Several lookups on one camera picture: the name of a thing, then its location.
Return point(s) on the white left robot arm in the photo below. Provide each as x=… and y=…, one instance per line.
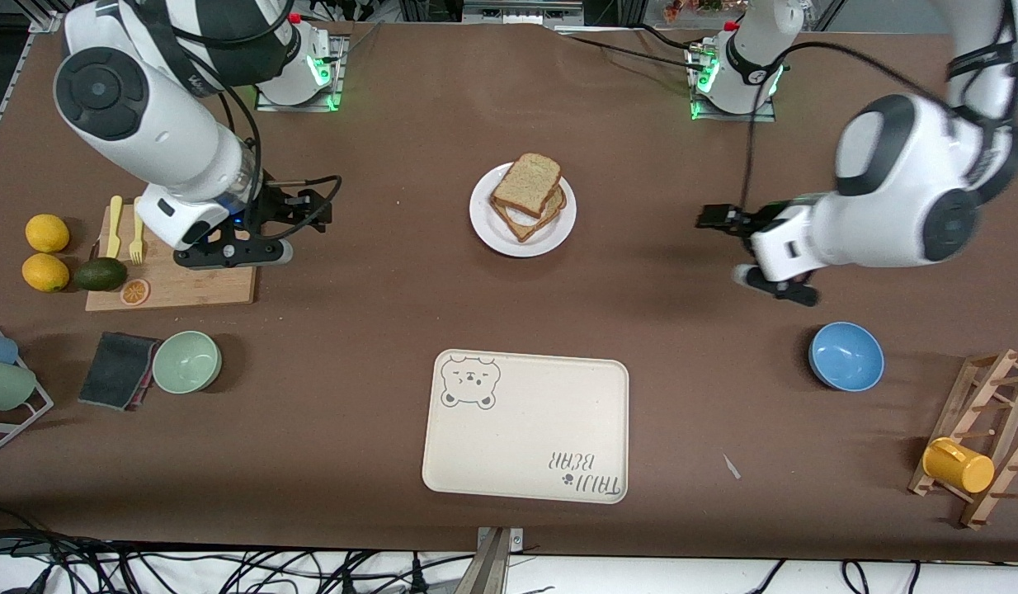
x=897, y=190

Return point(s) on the toasted bread slice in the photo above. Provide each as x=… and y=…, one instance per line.
x=550, y=219

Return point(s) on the blue bowl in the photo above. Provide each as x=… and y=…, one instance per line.
x=845, y=356

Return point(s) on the mint green bowl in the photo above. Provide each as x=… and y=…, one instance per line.
x=187, y=361

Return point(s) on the yellow plastic knife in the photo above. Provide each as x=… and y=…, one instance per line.
x=115, y=227

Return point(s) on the yellow mug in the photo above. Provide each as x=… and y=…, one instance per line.
x=959, y=466

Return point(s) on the green avocado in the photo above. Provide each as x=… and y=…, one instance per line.
x=101, y=275

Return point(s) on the wooden cutting board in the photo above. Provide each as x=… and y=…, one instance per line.
x=187, y=289

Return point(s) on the yellow plastic fork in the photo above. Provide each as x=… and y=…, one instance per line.
x=137, y=239

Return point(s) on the grey box behind table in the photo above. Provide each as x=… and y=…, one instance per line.
x=521, y=11

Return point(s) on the yellow lemon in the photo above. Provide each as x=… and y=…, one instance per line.
x=45, y=272
x=47, y=234

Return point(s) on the untoasted bread slice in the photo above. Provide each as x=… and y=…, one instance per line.
x=525, y=183

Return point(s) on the metal table bracket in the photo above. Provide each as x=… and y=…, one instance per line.
x=501, y=540

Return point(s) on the white round plate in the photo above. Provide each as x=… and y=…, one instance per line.
x=484, y=223

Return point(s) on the wooden mug rack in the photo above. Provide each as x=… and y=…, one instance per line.
x=967, y=388

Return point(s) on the pale green cup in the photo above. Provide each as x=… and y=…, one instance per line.
x=6, y=386

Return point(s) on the cream bear print tray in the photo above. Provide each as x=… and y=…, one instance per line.
x=525, y=437

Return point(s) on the toy orange half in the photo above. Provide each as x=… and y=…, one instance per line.
x=135, y=292

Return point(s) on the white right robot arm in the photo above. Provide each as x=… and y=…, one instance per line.
x=146, y=124

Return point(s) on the small paper scrap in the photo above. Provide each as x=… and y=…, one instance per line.
x=731, y=467

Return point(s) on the folded dark grey cloth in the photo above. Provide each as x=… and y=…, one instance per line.
x=117, y=371

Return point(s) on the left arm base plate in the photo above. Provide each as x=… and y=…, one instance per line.
x=765, y=115

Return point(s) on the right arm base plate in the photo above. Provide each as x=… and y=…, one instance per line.
x=266, y=106

